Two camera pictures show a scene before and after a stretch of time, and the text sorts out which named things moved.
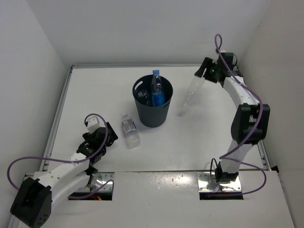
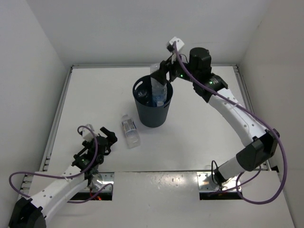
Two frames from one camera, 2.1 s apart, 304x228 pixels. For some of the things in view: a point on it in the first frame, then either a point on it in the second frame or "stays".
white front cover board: [171, 199] stays
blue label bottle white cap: [143, 97] stays
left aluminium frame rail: [45, 164] stays
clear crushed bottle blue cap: [196, 86] -> [159, 91]
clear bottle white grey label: [132, 135] stays
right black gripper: [206, 61] -> [160, 74]
